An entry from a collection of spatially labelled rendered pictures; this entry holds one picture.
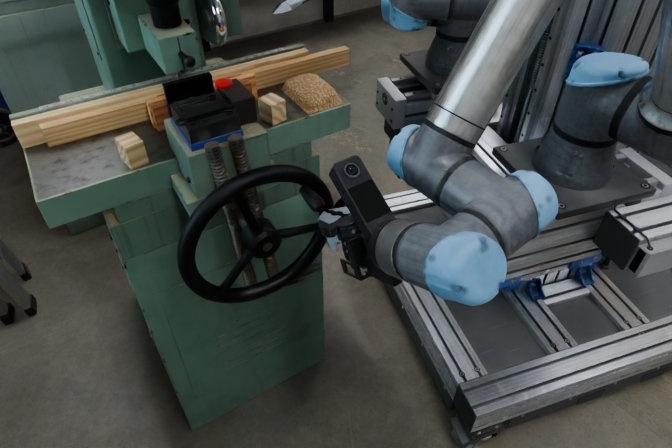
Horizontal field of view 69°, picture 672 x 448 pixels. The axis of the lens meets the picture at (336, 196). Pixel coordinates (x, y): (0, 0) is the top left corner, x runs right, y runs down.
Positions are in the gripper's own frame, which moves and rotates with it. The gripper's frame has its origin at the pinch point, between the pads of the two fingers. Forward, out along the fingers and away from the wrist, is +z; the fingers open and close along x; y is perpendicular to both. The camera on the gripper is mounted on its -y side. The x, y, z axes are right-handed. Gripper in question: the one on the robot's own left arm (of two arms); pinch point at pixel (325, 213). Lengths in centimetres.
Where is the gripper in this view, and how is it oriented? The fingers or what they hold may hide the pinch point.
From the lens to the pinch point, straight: 80.7
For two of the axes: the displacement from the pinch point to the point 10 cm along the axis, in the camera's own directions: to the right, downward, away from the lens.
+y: 2.7, 9.4, 2.3
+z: -4.5, -0.9, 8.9
